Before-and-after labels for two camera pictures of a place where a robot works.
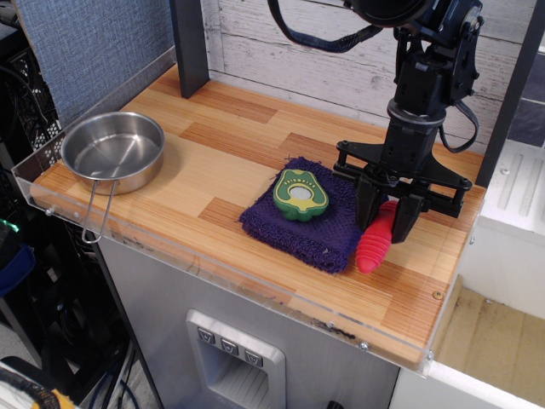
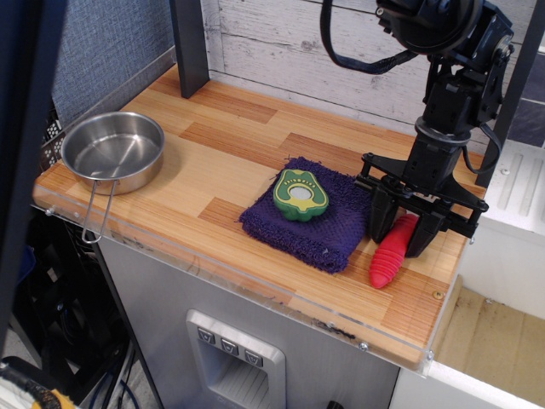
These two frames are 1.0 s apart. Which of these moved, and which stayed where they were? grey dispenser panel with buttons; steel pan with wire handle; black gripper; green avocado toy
Moved: black gripper
Stayed: steel pan with wire handle; grey dispenser panel with buttons; green avocado toy
